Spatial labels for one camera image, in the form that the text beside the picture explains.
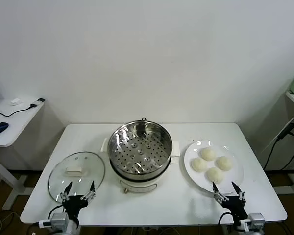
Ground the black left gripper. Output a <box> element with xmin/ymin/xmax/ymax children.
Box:
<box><xmin>60</xmin><ymin>181</ymin><xmax>97</xmax><ymax>222</ymax></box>

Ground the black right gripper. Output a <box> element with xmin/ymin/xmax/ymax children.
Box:
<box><xmin>213</xmin><ymin>181</ymin><xmax>248</xmax><ymax>221</ymax></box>

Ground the white steamed baozi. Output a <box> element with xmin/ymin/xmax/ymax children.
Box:
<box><xmin>205</xmin><ymin>167</ymin><xmax>225</xmax><ymax>184</ymax></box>
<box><xmin>191</xmin><ymin>157</ymin><xmax>208</xmax><ymax>172</ymax></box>
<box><xmin>215</xmin><ymin>156</ymin><xmax>233</xmax><ymax>171</ymax></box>
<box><xmin>200</xmin><ymin>147</ymin><xmax>216</xmax><ymax>162</ymax></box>

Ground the round glass pot lid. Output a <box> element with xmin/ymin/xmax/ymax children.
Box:
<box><xmin>48</xmin><ymin>151</ymin><xmax>106</xmax><ymax>204</ymax></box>

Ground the stainless steel steamer basket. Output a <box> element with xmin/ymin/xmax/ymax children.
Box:
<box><xmin>107</xmin><ymin>119</ymin><xmax>173</xmax><ymax>175</ymax></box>

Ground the round white plate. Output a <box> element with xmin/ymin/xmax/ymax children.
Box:
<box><xmin>183</xmin><ymin>140</ymin><xmax>245</xmax><ymax>194</ymax></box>

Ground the white electric cooker base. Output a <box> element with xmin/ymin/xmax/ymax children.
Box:
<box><xmin>100</xmin><ymin>137</ymin><xmax>181</xmax><ymax>194</ymax></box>

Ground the black power adapter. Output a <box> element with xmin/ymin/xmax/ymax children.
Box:
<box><xmin>276</xmin><ymin>123</ymin><xmax>294</xmax><ymax>141</ymax></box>

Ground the white side desk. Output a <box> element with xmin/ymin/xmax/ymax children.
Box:
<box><xmin>0</xmin><ymin>98</ymin><xmax>45</xmax><ymax>210</ymax></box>

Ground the grey black flat device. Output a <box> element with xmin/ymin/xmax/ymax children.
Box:
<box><xmin>29</xmin><ymin>97</ymin><xmax>46</xmax><ymax>108</ymax></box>

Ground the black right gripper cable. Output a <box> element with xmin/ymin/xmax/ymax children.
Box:
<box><xmin>219</xmin><ymin>211</ymin><xmax>235</xmax><ymax>226</ymax></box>

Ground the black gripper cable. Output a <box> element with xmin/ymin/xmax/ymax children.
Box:
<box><xmin>219</xmin><ymin>211</ymin><xmax>235</xmax><ymax>226</ymax></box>
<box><xmin>48</xmin><ymin>205</ymin><xmax>66</xmax><ymax>221</ymax></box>

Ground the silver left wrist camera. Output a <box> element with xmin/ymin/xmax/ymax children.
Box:
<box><xmin>38</xmin><ymin>212</ymin><xmax>70</xmax><ymax>230</ymax></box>

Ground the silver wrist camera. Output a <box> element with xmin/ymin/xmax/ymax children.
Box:
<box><xmin>239</xmin><ymin>212</ymin><xmax>266</xmax><ymax>232</ymax></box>
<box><xmin>38</xmin><ymin>212</ymin><xmax>70</xmax><ymax>230</ymax></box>

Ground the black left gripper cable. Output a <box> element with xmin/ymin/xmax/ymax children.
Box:
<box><xmin>48</xmin><ymin>205</ymin><xmax>66</xmax><ymax>221</ymax></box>

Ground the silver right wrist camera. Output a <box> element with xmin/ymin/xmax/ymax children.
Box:
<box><xmin>239</xmin><ymin>212</ymin><xmax>266</xmax><ymax>232</ymax></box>

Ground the black desk cable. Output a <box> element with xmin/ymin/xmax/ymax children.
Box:
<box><xmin>0</xmin><ymin>104</ymin><xmax>37</xmax><ymax>118</ymax></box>

